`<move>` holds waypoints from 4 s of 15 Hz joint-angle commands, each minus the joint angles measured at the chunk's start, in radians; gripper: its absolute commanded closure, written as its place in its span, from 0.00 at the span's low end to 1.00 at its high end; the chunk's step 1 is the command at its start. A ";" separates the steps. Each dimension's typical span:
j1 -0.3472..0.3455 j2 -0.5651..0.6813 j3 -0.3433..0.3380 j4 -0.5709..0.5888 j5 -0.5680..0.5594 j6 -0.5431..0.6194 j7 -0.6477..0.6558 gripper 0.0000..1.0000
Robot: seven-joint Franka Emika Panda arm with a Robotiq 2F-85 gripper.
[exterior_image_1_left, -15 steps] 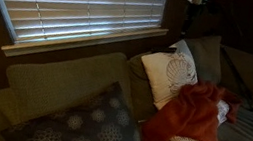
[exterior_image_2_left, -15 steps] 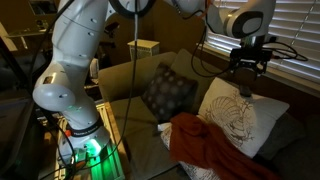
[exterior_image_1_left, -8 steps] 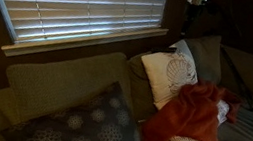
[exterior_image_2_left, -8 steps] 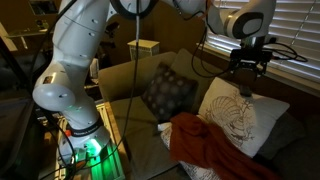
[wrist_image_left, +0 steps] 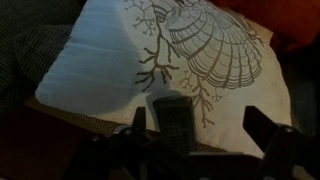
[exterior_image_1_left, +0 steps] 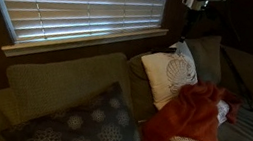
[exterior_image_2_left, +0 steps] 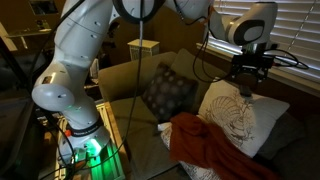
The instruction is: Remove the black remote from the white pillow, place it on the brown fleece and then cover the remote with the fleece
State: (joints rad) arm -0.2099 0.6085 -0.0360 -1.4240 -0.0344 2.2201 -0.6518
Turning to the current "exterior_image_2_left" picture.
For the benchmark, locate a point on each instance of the beige window sill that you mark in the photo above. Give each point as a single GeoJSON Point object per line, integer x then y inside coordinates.
{"type": "Point", "coordinates": [293, 80]}

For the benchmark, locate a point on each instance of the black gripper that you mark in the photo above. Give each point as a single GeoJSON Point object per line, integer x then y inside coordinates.
{"type": "Point", "coordinates": [250, 65]}

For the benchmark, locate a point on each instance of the white vented cabinet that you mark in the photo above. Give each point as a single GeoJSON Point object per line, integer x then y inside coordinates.
{"type": "Point", "coordinates": [143, 48]}

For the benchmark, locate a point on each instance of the dark framed wall picture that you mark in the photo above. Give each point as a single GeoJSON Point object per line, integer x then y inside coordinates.
{"type": "Point", "coordinates": [43, 6]}

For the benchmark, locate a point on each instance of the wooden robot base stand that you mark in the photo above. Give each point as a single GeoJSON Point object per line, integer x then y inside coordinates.
{"type": "Point", "coordinates": [113, 156]}

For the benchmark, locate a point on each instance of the white shell print pillow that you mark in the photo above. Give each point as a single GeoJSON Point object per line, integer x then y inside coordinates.
{"type": "Point", "coordinates": [256, 116]}

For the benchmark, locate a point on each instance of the rust brown fleece blanket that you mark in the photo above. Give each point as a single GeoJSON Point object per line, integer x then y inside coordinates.
{"type": "Point", "coordinates": [206, 146]}

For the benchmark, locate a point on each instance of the black remote control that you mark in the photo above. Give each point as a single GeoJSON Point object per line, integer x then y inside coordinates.
{"type": "Point", "coordinates": [246, 91]}

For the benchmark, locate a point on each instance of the dark grey floral pillow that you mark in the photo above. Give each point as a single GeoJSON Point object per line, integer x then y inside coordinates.
{"type": "Point", "coordinates": [170, 93]}

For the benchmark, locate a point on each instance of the wooden wall shelf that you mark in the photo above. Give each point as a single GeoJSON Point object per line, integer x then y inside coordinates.
{"type": "Point", "coordinates": [30, 32]}

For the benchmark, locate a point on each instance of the white window blind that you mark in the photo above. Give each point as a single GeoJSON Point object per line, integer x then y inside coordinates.
{"type": "Point", "coordinates": [293, 33]}

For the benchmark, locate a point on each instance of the grey green sofa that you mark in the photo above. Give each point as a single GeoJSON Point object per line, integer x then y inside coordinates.
{"type": "Point", "coordinates": [140, 133]}

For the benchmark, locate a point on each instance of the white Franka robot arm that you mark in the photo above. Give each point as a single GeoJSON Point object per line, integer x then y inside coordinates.
{"type": "Point", "coordinates": [76, 43]}

